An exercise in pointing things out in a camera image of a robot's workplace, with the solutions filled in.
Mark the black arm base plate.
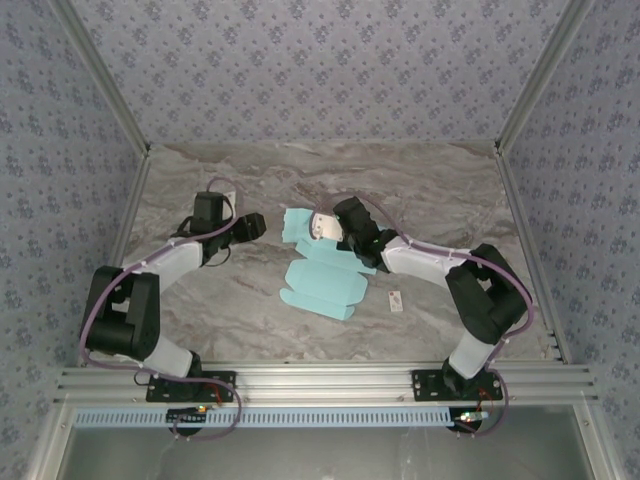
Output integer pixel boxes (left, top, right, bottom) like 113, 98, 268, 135
146, 370, 237, 403
410, 368, 504, 403

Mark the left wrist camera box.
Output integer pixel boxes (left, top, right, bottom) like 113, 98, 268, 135
218, 188, 239, 221

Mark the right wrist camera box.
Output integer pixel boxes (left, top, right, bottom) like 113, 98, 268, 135
309, 209, 345, 242

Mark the aluminium table side rail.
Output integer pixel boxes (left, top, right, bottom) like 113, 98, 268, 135
74, 149, 154, 369
494, 149, 571, 365

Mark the slotted pale blue cable duct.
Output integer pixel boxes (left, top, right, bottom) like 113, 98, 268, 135
73, 407, 451, 430

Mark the small circuit board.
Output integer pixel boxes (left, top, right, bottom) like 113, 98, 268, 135
166, 407, 209, 424
452, 409, 489, 426

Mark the wide aluminium frame rail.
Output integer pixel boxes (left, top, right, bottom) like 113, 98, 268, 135
53, 363, 599, 405

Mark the light blue paper box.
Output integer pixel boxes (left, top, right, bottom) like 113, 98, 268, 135
278, 207, 389, 322

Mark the aluminium frame post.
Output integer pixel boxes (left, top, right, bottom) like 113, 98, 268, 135
493, 0, 599, 157
48, 0, 152, 157

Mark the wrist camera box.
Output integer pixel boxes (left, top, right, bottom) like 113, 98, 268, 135
218, 188, 239, 221
309, 209, 345, 242

